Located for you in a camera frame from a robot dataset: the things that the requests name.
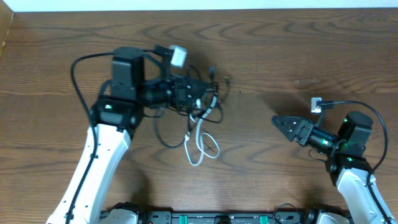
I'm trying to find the white usb cable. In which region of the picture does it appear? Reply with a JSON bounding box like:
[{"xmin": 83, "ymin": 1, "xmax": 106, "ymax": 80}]
[{"xmin": 183, "ymin": 93, "xmax": 221, "ymax": 167}]

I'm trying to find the black usb cable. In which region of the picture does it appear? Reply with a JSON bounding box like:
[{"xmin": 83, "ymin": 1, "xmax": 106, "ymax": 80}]
[{"xmin": 154, "ymin": 63, "xmax": 231, "ymax": 149}]

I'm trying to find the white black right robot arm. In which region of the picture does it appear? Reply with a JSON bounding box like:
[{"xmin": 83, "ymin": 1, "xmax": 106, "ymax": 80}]
[{"xmin": 271, "ymin": 111, "xmax": 397, "ymax": 223}]

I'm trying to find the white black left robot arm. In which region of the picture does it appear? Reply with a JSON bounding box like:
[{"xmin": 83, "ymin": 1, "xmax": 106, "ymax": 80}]
[{"xmin": 47, "ymin": 45, "xmax": 218, "ymax": 224}]

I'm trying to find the black right camera cable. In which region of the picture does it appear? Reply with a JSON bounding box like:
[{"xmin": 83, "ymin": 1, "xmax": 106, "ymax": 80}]
[{"xmin": 318, "ymin": 100, "xmax": 396, "ymax": 224}]

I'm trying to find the black camera cable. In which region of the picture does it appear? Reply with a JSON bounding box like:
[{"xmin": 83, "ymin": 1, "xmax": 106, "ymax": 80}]
[
  {"xmin": 63, "ymin": 49, "xmax": 156, "ymax": 224},
  {"xmin": 318, "ymin": 100, "xmax": 396, "ymax": 224}
]

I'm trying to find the black left camera cable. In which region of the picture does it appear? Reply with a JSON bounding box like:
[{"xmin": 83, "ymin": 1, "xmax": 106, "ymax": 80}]
[{"xmin": 63, "ymin": 49, "xmax": 156, "ymax": 224}]

